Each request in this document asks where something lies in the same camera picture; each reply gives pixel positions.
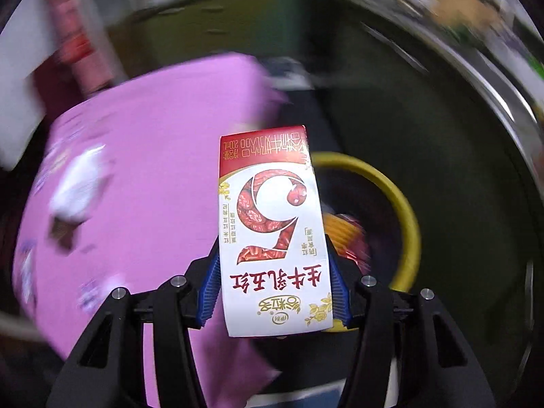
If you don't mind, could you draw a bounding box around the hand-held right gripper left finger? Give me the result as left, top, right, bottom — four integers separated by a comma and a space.
45, 242, 224, 408

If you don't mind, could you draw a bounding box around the brown wrapper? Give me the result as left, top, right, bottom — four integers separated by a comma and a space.
47, 217, 81, 249

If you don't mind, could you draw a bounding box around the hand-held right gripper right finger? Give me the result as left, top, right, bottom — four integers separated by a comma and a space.
325, 238, 498, 408

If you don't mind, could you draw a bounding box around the orange snack packet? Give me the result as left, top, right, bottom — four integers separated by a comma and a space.
323, 212, 368, 260

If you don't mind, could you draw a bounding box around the red checked apron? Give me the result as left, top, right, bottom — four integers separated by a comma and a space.
45, 0, 115, 90

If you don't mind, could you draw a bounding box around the yellow-rimmed trash bin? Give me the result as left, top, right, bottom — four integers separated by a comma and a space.
312, 151, 422, 334

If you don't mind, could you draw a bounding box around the white hanging cloth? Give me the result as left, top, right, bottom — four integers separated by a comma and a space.
0, 21, 47, 171

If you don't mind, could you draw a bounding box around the red and white milk carton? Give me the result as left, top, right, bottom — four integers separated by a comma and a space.
218, 125, 333, 338

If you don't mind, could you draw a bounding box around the long green base cabinet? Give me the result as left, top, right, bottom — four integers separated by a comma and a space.
272, 21, 536, 408

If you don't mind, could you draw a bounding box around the pink floral tablecloth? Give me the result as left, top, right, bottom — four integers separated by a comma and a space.
13, 51, 294, 408

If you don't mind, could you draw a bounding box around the dark stone countertop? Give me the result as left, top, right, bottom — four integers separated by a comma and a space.
255, 0, 544, 205

